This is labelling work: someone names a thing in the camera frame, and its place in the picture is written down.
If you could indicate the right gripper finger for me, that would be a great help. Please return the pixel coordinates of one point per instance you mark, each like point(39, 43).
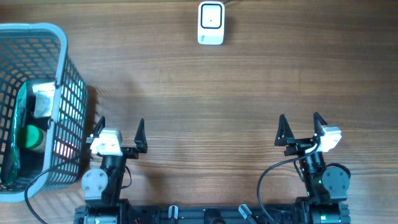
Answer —
point(284, 134)
point(318, 123)

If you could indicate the green lid jar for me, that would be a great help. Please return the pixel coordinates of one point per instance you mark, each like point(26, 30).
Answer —
point(32, 138)

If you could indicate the green 3M gloves package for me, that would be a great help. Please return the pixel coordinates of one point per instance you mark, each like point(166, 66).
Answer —
point(17, 122)

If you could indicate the white wipes packet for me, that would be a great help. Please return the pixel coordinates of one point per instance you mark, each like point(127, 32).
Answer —
point(44, 95)

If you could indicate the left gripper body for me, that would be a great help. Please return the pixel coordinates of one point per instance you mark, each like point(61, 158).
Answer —
point(130, 153)

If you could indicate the white barcode scanner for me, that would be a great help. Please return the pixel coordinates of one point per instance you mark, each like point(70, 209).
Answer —
point(210, 28)

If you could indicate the grey plastic mesh basket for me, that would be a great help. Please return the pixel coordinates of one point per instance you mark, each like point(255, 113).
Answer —
point(38, 53)

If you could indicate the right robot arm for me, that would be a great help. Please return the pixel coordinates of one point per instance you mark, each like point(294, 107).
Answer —
point(326, 184)

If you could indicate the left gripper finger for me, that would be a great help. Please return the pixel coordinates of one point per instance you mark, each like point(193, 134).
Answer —
point(140, 137)
point(98, 128)

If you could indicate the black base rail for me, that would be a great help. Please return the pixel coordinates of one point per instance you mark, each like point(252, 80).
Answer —
point(277, 213)

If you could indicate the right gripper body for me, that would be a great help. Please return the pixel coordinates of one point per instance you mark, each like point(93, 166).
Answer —
point(300, 146)

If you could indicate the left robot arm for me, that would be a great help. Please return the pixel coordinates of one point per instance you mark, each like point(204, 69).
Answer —
point(102, 186)

